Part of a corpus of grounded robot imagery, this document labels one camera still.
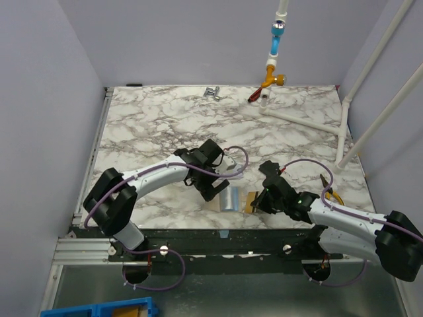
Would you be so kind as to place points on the yellow handled pliers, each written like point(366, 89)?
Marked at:
point(330, 193)

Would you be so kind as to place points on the blue plastic bin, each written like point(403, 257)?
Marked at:
point(104, 309)

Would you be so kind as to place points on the aluminium extrusion frame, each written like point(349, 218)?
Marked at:
point(71, 250)

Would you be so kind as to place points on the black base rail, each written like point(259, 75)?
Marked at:
point(224, 252)

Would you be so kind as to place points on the beige card holder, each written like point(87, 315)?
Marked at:
point(214, 204)

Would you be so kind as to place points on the white PVC pipe frame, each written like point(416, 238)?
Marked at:
point(315, 27)

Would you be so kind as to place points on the blue pipe valve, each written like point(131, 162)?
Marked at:
point(277, 30)

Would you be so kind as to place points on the silver metal clamp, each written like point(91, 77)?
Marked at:
point(213, 92)

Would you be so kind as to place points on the silver VIP card stack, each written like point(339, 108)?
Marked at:
point(229, 199)

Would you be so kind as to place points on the red handled tool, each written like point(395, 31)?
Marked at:
point(255, 95)

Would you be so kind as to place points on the gold card stack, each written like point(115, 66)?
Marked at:
point(249, 208)

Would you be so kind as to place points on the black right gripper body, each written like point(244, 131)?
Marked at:
point(264, 199)

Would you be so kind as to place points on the brass faucet tap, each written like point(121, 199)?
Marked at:
point(272, 79)

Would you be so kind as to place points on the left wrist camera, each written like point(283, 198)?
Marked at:
point(229, 166)

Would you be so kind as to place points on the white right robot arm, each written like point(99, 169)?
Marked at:
point(391, 241)

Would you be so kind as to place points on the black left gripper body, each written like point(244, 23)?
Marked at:
point(204, 185)

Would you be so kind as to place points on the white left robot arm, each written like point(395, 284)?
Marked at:
point(112, 198)

